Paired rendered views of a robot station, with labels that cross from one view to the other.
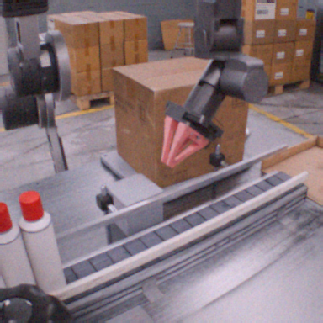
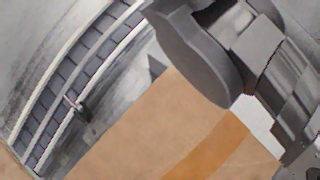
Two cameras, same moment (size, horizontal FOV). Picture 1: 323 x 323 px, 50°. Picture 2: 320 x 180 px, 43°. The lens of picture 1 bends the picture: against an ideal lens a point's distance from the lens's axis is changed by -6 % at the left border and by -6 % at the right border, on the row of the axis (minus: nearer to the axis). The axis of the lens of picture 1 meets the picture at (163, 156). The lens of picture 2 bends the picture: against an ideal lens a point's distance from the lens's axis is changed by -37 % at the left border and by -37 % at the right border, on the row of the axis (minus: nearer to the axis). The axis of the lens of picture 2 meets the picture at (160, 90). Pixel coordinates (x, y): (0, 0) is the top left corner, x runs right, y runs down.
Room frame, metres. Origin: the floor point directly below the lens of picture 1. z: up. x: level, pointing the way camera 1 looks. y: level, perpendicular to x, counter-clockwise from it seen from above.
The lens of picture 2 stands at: (1.06, -0.04, 1.83)
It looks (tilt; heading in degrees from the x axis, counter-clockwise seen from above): 71 degrees down; 171
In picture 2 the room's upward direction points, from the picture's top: 8 degrees counter-clockwise
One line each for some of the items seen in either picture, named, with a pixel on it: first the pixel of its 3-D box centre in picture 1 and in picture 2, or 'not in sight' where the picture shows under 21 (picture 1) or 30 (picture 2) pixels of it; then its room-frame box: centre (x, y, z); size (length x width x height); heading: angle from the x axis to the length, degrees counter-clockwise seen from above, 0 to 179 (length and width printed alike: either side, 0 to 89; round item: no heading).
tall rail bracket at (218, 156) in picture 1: (221, 177); (78, 113); (0.76, -0.14, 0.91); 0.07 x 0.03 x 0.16; 35
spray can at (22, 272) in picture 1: (12, 259); not in sight; (0.40, 0.24, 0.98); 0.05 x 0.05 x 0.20
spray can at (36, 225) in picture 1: (41, 248); not in sight; (0.43, 0.20, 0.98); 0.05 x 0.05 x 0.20
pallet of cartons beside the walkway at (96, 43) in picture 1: (94, 53); not in sight; (4.24, 0.81, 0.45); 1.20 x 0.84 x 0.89; 31
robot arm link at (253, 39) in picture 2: not in sight; (241, 45); (0.91, 0.05, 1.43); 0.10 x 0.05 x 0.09; 29
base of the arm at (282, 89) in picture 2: not in sight; (299, 95); (0.98, 0.09, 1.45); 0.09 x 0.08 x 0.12; 119
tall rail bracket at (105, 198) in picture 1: (112, 223); not in sight; (0.58, 0.10, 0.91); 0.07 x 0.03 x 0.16; 35
